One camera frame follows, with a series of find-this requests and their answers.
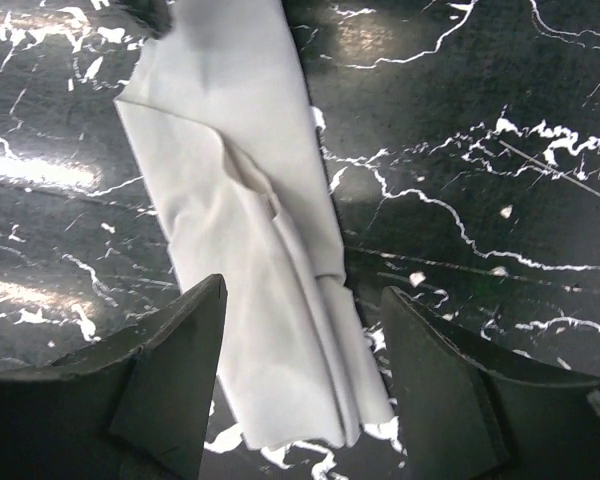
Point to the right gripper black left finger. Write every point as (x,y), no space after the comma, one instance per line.
(134,405)

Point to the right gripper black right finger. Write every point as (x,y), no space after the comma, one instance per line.
(471,409)

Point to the grey underwear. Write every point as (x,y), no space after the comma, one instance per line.
(219,120)

